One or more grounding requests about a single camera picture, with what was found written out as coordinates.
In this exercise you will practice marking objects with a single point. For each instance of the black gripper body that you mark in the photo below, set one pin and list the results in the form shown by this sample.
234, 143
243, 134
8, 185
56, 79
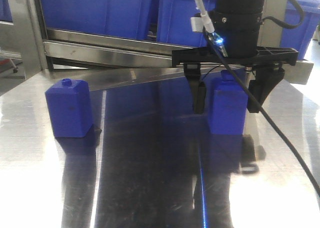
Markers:
261, 56

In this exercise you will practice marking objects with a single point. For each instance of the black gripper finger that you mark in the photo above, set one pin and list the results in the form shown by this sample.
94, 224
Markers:
266, 79
198, 89

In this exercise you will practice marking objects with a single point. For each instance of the blue bottle-shaped part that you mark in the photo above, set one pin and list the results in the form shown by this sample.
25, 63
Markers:
69, 106
227, 106

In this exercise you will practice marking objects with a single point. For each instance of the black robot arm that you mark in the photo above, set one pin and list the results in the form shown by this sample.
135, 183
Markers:
233, 27

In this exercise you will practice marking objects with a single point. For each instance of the blue bin middle shelf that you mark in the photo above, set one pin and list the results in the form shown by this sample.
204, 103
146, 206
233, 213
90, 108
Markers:
174, 23

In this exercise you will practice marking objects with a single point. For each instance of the blue bin shelf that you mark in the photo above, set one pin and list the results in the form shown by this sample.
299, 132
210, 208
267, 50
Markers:
119, 18
174, 23

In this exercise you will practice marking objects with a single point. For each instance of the blue bin left shelf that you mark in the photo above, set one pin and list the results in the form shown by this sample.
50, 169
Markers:
119, 18

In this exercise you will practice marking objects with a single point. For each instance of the stainless steel shelf rack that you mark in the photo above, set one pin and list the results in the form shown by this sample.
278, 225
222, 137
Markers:
26, 38

